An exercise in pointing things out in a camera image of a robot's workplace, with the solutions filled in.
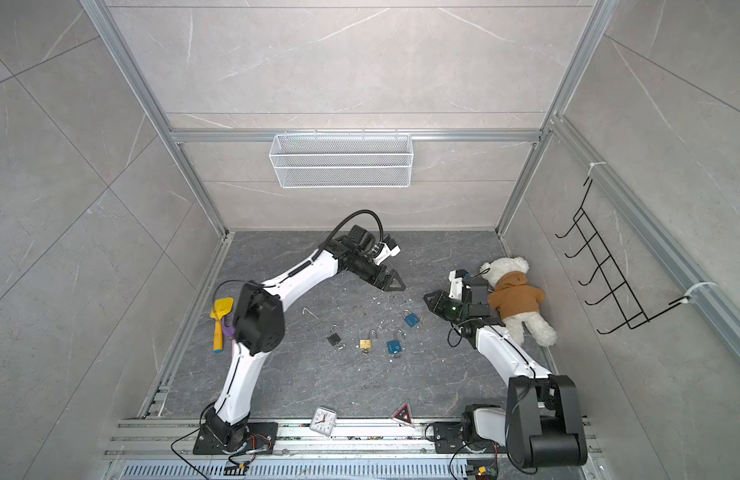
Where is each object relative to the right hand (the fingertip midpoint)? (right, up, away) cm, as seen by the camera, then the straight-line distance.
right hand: (426, 295), depth 88 cm
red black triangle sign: (-8, -30, -11) cm, 33 cm away
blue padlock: (-10, -15, 0) cm, 18 cm away
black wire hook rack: (+38, +3, -25) cm, 46 cm away
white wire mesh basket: (-28, +45, +13) cm, 54 cm away
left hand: (-9, +5, 0) cm, 10 cm away
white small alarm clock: (-29, -30, -14) cm, 44 cm away
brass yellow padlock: (-18, -15, +2) cm, 24 cm away
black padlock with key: (-28, -14, +2) cm, 31 cm away
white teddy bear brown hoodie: (+27, -2, +1) cm, 27 cm away
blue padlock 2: (-4, -9, +6) cm, 11 cm away
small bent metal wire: (-37, -7, +7) cm, 38 cm away
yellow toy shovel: (-66, -5, +7) cm, 67 cm away
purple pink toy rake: (-45, -3, -30) cm, 54 cm away
